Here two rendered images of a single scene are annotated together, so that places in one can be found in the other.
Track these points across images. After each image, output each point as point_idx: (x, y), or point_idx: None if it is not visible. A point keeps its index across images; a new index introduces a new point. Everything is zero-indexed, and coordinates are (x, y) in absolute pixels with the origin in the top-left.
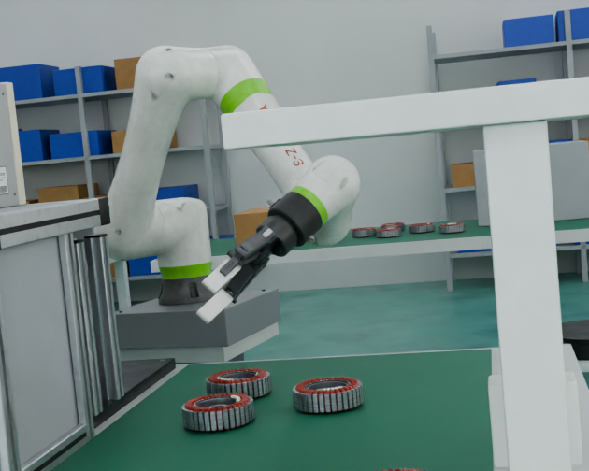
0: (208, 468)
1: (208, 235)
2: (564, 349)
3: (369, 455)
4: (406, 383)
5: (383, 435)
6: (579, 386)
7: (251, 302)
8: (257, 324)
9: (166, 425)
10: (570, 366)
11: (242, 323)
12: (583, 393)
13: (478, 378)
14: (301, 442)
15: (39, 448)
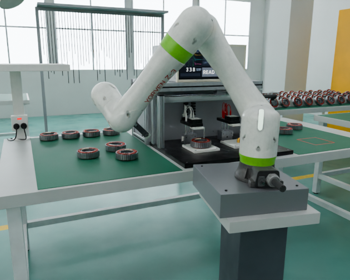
0: (99, 141)
1: (243, 136)
2: None
3: (62, 146)
4: (68, 166)
5: (63, 150)
6: (1, 170)
7: (204, 179)
8: (205, 196)
9: (131, 148)
10: (0, 180)
11: (199, 183)
12: (1, 167)
13: (40, 170)
14: (83, 147)
15: (139, 133)
